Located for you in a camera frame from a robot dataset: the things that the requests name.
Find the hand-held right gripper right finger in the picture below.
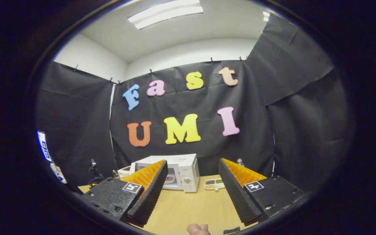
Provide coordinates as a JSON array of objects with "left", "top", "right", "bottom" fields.
[{"left": 218, "top": 158, "right": 306, "bottom": 226}]

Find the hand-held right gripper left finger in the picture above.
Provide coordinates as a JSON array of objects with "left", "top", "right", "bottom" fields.
[{"left": 82, "top": 160, "right": 168, "bottom": 228}]

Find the white microwave oven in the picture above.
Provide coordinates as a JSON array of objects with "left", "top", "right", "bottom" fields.
[{"left": 129, "top": 153, "right": 200, "bottom": 193}]

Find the white divided dish of grains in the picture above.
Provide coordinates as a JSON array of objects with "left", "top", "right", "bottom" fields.
[{"left": 204, "top": 178, "right": 225, "bottom": 191}]

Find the white toaster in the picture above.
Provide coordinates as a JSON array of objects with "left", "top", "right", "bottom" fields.
[{"left": 117, "top": 166, "right": 132, "bottom": 179}]

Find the white blue printed sign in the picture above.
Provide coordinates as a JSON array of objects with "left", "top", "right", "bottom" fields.
[{"left": 37, "top": 131, "right": 53, "bottom": 162}]

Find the row of black cloth clips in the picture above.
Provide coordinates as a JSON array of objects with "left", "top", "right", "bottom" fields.
[{"left": 74, "top": 30, "right": 264, "bottom": 85}]

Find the long ceiling light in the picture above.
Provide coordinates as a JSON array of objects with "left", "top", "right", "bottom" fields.
[{"left": 128, "top": 0, "right": 204, "bottom": 30}]

